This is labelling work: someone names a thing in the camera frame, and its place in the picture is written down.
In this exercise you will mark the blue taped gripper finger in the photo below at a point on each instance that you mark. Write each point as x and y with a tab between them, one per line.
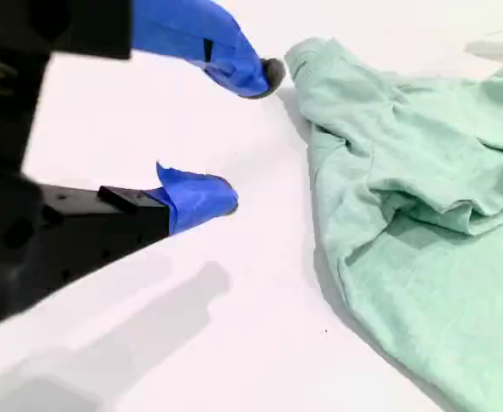
200	30

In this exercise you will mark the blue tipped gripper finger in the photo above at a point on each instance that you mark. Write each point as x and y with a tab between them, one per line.
191	201

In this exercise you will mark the pale green T-shirt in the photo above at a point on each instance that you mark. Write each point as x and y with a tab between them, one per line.
427	223

